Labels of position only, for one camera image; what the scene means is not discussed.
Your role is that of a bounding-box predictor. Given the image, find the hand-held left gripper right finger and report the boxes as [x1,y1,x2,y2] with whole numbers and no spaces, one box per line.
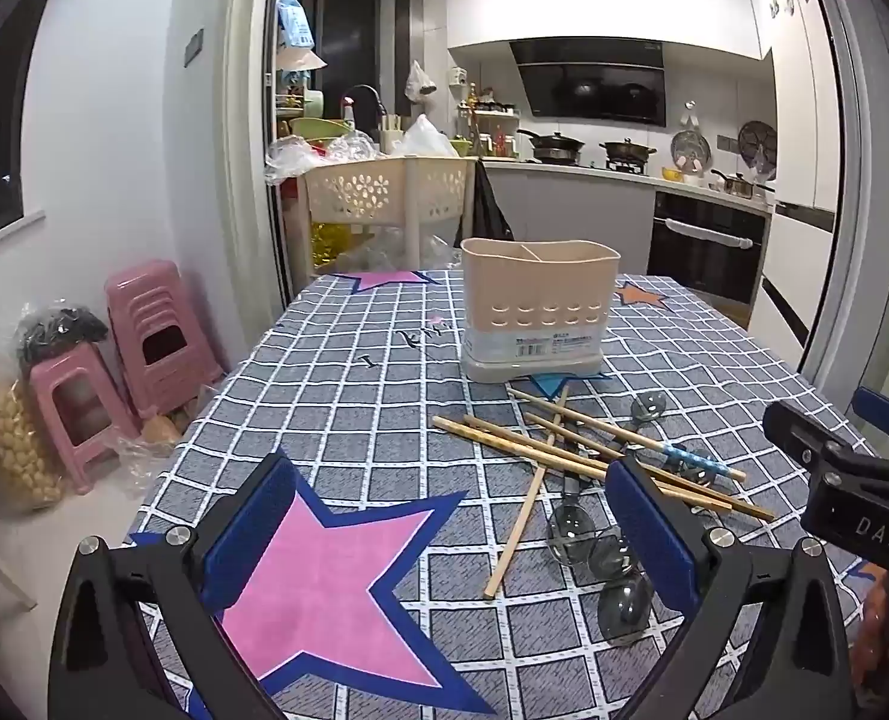
[605,457,861,720]

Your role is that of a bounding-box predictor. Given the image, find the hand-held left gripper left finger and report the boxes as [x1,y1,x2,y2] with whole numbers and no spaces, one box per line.
[48,450,299,720]

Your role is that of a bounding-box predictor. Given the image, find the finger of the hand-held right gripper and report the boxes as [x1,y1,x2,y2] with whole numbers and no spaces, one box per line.
[763,401,889,572]
[853,388,889,460]

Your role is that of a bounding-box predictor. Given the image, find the beige plastic utensil holder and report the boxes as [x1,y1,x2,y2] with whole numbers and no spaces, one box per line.
[459,237,621,385]

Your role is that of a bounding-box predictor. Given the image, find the person's right hand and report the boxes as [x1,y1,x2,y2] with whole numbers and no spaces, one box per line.
[857,566,889,665]

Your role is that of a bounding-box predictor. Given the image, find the clear plastic bag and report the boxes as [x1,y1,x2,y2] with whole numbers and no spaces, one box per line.
[116,388,216,500]

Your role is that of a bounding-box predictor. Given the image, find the grey checked star tablecloth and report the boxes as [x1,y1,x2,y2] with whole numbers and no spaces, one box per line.
[125,268,889,720]

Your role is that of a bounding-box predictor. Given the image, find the pink plastic stool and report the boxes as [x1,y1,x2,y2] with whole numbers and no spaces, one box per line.
[28,343,142,496]

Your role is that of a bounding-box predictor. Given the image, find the stack of pink stools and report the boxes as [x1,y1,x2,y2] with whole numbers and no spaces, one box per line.
[105,260,225,419]

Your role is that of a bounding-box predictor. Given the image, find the black built-in oven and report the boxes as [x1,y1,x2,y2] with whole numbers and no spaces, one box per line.
[646,191,773,306]

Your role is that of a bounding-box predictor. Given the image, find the bag of yellow balls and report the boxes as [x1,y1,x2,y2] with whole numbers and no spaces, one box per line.
[0,356,68,517]

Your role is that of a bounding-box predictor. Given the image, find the small steel saucepan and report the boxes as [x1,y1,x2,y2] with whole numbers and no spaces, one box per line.
[710,170,777,201]

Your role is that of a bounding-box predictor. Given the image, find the black plastic bag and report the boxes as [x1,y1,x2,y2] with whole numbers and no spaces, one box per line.
[15,305,109,370]

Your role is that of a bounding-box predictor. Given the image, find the shiny yellow bag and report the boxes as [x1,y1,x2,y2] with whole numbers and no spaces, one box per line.
[310,223,357,272]

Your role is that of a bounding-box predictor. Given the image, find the white refrigerator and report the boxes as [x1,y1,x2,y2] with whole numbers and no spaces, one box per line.
[744,0,845,387]

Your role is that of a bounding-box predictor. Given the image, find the round metal steamer rack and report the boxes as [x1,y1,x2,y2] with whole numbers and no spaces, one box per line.
[736,119,779,167]

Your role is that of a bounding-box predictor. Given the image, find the round hanging strainer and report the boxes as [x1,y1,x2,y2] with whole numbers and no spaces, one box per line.
[670,101,710,175]

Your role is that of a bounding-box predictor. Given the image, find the black hanging cloth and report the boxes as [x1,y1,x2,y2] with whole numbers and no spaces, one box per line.
[472,160,517,250]

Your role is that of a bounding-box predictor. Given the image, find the beige perforated basket cart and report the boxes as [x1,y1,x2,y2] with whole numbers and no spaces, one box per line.
[298,155,480,276]

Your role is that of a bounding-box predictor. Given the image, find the black cooking pot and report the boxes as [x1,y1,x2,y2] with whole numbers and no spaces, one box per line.
[599,136,660,169]

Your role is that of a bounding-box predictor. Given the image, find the crumpled clear plastic bags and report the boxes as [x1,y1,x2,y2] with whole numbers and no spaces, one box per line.
[264,130,387,186]

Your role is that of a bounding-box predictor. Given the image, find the black wok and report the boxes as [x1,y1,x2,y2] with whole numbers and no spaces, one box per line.
[517,130,587,164]

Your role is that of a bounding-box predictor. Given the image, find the green bowl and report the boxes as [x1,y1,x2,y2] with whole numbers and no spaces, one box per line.
[289,117,349,145]

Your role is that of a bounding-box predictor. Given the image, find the spice rack with bottles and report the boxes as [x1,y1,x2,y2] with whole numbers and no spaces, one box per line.
[454,82,522,160]

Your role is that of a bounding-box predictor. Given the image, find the black range hood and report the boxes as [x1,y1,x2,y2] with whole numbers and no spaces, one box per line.
[508,39,669,128]

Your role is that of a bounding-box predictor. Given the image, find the black kitchen faucet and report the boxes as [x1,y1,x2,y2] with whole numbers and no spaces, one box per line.
[339,85,383,137]

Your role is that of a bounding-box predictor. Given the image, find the white hanging plastic bag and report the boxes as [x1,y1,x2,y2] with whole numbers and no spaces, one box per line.
[403,59,439,103]

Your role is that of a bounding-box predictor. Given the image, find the blue package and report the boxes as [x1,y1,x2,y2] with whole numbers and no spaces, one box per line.
[274,0,319,51]

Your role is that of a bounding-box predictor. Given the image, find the white wall cabinets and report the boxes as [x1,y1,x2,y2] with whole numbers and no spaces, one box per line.
[445,0,765,62]

